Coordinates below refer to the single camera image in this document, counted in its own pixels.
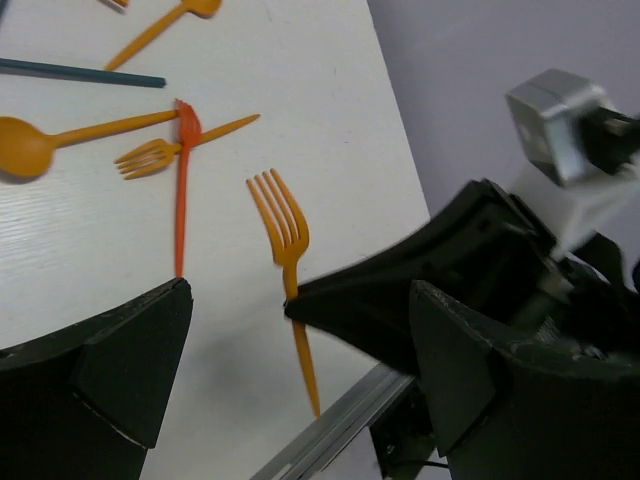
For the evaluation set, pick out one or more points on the blue chopstick horizontal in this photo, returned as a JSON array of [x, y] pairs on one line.
[[82, 74]]

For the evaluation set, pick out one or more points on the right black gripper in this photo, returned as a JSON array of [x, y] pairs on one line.
[[582, 305]]

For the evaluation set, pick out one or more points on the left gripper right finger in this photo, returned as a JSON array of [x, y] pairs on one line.
[[504, 405]]

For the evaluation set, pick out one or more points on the orange spoon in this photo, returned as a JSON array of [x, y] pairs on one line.
[[28, 152], [200, 8]]

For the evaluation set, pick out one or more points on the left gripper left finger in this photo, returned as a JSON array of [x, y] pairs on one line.
[[88, 401]]

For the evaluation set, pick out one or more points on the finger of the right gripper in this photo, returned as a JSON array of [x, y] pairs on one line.
[[485, 249]]

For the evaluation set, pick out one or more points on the aluminium table frame rail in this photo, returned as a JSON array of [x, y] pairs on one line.
[[325, 438]]

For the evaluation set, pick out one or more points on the yellow-orange plastic fork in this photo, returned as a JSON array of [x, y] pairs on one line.
[[158, 154]]

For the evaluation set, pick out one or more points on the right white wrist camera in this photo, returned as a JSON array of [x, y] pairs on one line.
[[583, 155]]

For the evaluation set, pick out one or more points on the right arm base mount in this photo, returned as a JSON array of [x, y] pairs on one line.
[[403, 437]]

